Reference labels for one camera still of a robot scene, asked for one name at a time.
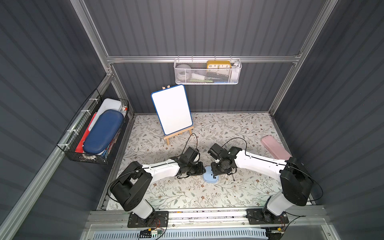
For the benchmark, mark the light blue alarm clock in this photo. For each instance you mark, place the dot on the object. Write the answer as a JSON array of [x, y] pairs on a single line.
[[209, 176]]

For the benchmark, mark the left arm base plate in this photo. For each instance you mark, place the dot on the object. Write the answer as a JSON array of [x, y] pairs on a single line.
[[156, 219]]

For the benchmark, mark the pink pencil case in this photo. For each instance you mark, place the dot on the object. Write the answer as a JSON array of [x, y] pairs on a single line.
[[275, 148]]

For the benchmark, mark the dark blue oval case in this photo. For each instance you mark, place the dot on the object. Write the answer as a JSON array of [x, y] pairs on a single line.
[[103, 132]]

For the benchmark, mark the wooden easel stand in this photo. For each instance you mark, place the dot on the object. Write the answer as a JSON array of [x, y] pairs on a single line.
[[178, 135]]

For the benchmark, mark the white tape roll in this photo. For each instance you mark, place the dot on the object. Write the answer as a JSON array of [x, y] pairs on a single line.
[[183, 72]]

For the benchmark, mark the red folder in basket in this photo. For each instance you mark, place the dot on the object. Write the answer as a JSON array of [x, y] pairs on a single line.
[[79, 147]]

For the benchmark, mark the black wire wall basket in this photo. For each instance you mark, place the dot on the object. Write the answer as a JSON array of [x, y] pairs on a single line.
[[72, 136]]

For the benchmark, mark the yellow clock in basket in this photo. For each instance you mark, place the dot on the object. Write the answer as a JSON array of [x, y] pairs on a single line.
[[216, 64]]

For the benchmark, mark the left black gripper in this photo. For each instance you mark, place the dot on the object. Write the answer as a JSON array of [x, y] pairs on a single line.
[[195, 170]]

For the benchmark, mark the white board blue frame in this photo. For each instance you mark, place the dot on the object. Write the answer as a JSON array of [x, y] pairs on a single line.
[[172, 109]]

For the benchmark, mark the white plastic container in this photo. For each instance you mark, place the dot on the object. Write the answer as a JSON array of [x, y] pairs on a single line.
[[107, 104]]

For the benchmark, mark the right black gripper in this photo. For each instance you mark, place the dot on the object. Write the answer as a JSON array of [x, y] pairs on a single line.
[[221, 168]]

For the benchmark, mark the white wire mesh basket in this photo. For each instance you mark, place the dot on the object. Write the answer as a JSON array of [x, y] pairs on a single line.
[[203, 76]]

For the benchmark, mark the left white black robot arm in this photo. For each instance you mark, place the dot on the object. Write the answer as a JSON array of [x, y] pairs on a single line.
[[129, 188]]

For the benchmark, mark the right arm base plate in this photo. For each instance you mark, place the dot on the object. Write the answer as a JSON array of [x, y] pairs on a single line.
[[257, 216]]

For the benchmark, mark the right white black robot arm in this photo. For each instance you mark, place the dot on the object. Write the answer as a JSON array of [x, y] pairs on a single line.
[[295, 181]]

